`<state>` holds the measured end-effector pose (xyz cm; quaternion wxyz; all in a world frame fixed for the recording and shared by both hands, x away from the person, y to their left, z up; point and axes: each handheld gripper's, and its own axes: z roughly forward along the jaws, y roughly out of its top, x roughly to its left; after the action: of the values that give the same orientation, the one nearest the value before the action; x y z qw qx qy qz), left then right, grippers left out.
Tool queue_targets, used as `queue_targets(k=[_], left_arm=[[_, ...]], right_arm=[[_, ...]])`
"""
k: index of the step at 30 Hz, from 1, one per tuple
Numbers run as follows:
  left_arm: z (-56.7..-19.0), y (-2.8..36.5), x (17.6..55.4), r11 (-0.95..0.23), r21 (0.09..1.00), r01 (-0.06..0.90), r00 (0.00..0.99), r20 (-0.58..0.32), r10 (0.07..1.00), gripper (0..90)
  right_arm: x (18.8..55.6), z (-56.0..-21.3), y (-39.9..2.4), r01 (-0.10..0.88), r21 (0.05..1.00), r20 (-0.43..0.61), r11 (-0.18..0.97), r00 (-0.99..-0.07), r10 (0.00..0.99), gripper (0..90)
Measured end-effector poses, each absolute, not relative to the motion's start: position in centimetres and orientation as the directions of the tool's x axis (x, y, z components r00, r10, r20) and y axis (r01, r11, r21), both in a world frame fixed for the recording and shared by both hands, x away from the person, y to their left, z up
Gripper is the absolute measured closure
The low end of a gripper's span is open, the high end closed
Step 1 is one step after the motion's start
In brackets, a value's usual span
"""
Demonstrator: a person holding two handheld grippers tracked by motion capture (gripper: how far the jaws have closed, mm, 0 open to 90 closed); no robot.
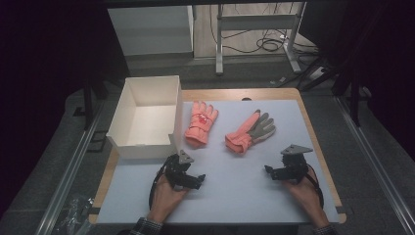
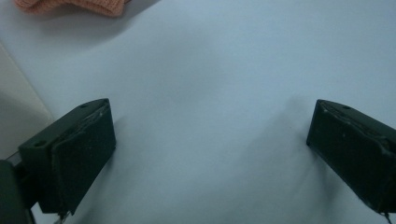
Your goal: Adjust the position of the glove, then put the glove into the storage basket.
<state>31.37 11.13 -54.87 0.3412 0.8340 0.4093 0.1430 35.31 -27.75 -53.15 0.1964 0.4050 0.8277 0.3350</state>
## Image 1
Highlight white box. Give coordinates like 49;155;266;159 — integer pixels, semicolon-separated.
106;75;184;161

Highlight black floor cables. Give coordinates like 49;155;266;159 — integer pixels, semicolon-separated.
208;3;320;57

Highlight clear plastic bag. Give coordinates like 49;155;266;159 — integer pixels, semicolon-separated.
53;195;96;235

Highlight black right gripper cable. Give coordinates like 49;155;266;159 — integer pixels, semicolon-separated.
305;164;325;211

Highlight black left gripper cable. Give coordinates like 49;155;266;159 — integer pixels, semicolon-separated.
148;169;168;211

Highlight white power strip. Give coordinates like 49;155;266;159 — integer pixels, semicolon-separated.
307;66;328;81

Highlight white cabinet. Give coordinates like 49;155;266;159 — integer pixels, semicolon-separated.
107;5;195;57

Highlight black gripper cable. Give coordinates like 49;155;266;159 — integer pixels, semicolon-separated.
305;164;325;211
148;169;168;211

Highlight grey metal desk frame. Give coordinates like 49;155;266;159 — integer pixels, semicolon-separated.
214;1;308;76

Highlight black stand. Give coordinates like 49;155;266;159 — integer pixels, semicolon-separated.
332;57;373;128
72;76;110;154

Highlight pink glove with red print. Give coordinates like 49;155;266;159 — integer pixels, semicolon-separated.
184;100;219;148

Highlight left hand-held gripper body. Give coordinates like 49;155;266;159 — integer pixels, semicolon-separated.
163;149;196;191

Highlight aluminium rail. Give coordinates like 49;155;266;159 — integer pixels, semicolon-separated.
335;95;415;235
33;99;110;235

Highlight person's right hand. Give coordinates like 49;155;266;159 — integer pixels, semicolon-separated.
282;170;330;227

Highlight pink and grey glove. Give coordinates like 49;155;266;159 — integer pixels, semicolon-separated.
224;109;277;155

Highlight person's left hand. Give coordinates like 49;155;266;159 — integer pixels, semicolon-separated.
146;177;191;223

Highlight pale blue table mat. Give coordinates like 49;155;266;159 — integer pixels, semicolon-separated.
96;99;341;225

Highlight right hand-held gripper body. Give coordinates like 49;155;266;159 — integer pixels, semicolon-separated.
278;144;314;185

